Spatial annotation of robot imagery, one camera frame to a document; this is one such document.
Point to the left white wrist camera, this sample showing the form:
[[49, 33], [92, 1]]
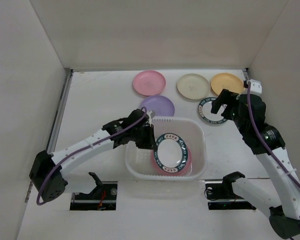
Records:
[[151, 114]]

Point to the white plastic bin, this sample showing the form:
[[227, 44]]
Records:
[[138, 161]]

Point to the purple plate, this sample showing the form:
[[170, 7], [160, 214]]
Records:
[[161, 105]]

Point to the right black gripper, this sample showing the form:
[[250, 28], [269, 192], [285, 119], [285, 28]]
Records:
[[225, 100]]

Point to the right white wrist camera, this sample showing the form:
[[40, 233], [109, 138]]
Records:
[[254, 86]]

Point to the left aluminium rail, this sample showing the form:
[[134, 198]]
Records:
[[56, 124]]

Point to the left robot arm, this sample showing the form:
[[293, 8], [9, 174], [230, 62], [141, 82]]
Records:
[[49, 171]]

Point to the right aluminium rail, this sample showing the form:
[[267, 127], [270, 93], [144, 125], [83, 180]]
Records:
[[257, 134]]

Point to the orange plate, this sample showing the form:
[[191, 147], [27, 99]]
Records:
[[226, 81]]

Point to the white plate green rim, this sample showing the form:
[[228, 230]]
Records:
[[171, 148], [204, 112]]

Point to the pink plate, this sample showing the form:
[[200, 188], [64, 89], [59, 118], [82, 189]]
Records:
[[172, 171], [149, 83]]

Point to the cream plate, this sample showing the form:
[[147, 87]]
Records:
[[193, 86]]

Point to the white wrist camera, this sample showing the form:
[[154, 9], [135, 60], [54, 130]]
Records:
[[151, 114], [254, 86]]

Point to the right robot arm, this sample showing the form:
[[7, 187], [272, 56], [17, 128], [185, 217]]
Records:
[[283, 213]]

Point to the aluminium rail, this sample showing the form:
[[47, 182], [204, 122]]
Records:
[[56, 124], [257, 134]]

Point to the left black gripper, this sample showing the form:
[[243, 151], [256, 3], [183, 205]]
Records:
[[150, 142]]

